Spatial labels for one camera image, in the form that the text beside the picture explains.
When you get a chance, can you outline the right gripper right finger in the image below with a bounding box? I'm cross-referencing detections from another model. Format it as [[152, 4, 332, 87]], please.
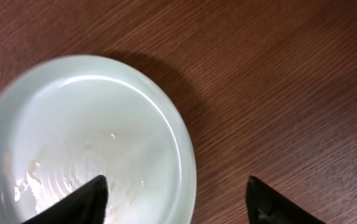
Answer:
[[245, 176, 325, 224]]

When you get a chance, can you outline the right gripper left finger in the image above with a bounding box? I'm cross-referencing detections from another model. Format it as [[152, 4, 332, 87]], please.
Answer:
[[23, 175, 109, 224]]

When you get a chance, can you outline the mint green plate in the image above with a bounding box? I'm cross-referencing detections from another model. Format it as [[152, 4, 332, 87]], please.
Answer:
[[0, 55, 197, 223]]

